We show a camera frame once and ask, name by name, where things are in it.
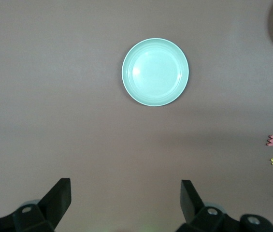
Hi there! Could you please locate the green plate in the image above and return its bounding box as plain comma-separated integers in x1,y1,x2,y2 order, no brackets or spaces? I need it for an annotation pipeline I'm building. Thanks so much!
121,38,189,107

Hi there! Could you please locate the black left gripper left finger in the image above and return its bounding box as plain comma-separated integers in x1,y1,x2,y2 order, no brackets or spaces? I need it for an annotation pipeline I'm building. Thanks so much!
0,178,72,232

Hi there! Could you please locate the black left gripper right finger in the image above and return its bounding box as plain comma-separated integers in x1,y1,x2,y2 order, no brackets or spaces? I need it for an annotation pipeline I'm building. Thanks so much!
174,179,273,232

